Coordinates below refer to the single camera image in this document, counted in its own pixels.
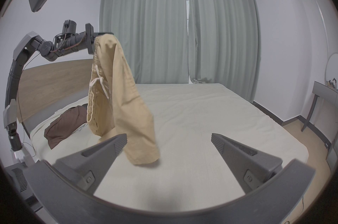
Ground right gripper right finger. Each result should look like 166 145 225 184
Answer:
211 133 283 195

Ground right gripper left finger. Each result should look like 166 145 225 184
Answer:
54 134 128 195

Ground beige shorts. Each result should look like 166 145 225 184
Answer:
87 33 161 165

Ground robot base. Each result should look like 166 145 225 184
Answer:
4 145 44 215

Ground bed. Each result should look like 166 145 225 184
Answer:
16 59 309 211

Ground white garment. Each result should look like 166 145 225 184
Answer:
74 123 89 134

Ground brown garment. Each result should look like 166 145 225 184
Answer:
44 104 89 149

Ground grey-green curtain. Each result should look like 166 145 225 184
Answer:
183 0 261 105
99 0 190 85

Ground grey side table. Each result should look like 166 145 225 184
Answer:
301 81 338 133

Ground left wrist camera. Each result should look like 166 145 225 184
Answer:
62 20 77 35

